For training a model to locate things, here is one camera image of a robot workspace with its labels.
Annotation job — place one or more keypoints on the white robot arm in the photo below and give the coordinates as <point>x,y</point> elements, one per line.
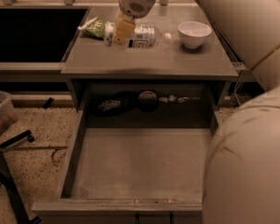
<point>241,176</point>

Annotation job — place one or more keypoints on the white ceramic bowl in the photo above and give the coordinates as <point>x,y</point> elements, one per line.
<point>193,34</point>

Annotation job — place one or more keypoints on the grey cabinet counter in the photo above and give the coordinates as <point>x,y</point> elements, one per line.
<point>92,58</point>

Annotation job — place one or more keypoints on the clear plastic storage bin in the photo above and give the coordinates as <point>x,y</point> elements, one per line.
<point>8,114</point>

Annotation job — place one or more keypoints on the open grey drawer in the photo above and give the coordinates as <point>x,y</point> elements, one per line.
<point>137,167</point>

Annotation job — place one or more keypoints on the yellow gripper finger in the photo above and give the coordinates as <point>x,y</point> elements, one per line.
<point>124,30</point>

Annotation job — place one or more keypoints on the green chip bag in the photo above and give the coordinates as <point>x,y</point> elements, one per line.
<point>94,28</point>

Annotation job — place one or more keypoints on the blue plastic bottle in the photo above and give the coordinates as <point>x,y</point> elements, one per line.
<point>143,37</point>

